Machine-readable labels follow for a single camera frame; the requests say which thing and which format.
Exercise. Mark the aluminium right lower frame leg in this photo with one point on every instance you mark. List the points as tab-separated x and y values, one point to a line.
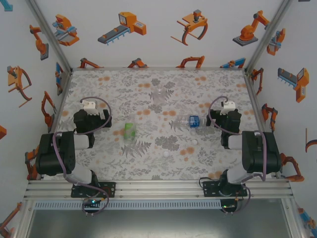
293	223

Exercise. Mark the aluminium frame rail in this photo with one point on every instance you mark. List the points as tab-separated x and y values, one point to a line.
158	188
158	68

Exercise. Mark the aluminium frame leg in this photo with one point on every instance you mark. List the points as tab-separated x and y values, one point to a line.
293	223
23	223

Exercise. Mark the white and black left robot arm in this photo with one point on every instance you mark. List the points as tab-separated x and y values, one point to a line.
54	153

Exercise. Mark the clear bottle with green label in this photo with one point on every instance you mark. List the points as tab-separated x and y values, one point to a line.
128	130

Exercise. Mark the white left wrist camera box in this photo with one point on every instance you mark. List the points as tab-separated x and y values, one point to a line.
89	106

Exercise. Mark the clear bottle without label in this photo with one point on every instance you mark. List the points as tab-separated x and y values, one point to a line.
159	96

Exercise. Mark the left small circuit board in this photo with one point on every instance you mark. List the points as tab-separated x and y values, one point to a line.
92	201

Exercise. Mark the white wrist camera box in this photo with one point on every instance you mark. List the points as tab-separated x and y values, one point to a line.
89	106
228	106

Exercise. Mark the right small circuit board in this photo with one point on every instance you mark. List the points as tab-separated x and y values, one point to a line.
229	205

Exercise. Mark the aluminium left side rail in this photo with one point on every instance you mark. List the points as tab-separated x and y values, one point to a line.
60	101

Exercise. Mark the aluminium left lower frame leg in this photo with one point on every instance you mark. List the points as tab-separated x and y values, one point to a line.
23	223

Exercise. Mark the aluminium front frame rail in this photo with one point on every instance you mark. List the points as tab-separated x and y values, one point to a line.
158	188

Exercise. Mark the grey metal sheet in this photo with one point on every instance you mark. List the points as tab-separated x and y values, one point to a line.
158	223

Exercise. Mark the aluminium back frame rail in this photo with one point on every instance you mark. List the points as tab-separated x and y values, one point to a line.
158	68

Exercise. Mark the aluminium right corner post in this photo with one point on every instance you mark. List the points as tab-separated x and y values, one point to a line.
268	34

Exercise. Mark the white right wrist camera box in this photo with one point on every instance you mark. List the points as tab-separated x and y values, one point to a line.
228	106

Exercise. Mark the clear bottle with blue label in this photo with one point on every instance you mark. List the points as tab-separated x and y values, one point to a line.
194	121

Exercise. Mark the aluminium left corner post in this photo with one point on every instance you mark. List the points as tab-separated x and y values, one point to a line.
49	34

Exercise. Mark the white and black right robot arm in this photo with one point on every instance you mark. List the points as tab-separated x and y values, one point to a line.
260	153

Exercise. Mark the small circuit board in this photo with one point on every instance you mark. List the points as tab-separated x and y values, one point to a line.
92	201
229	205

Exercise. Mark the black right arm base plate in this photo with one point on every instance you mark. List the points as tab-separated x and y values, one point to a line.
209	189

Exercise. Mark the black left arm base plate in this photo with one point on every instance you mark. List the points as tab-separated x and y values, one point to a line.
111	189

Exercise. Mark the aluminium corner post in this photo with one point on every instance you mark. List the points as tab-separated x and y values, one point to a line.
49	34
268	34

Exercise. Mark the aluminium right side rail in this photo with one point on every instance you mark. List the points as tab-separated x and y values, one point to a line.
256	106

